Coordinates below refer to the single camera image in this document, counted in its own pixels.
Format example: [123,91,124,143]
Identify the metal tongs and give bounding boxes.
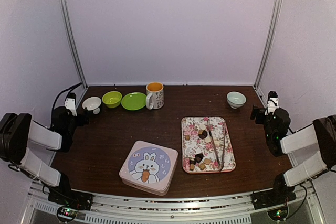
[207,119,228,174]

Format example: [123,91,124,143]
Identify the pink bunny tin lid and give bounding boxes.
[119,140,178,184]

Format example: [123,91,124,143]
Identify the pink tin box with dividers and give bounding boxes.
[122,179,171,196]

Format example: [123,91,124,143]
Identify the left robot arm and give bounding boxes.
[1,106,89,205]

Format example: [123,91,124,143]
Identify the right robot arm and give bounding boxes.
[250,105,335,204]

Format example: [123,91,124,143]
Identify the white oval chocolate upper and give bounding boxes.
[199,124,206,130]

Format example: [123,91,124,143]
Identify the tan Sweet chocolate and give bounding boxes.
[204,158,211,165]

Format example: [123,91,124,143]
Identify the white black bowl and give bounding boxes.
[82,97,102,115]

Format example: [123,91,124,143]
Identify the pale blue ceramic bowl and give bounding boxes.
[226,91,247,109]

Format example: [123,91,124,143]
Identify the green bowl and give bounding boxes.
[102,91,122,108]

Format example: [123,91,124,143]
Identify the green plate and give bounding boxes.
[121,92,146,111]

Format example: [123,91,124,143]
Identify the floral pink tray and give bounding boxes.
[181,116,236,174]

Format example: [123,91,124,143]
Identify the white mug with orange inside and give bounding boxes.
[145,82,164,110]

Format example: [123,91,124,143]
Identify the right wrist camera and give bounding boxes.
[265,91,279,115]

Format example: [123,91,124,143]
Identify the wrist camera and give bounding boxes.
[65,92,77,116]
[265,91,279,115]

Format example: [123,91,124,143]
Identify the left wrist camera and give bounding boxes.
[65,92,77,116]

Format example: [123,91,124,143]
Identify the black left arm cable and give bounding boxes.
[51,82,83,114]

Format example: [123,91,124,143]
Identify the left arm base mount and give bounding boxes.
[47,173,93,223]

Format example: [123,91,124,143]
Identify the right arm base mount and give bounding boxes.
[251,173,296,221]

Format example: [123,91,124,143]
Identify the front aluminium rail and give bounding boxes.
[19,185,327,223]

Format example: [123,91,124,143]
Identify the left aluminium frame post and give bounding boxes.
[59,0,88,89]

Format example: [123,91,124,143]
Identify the aluminium frame post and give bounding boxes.
[254,0,283,89]
[59,0,88,89]

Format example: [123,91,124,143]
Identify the right aluminium frame post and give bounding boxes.
[254,0,283,89]

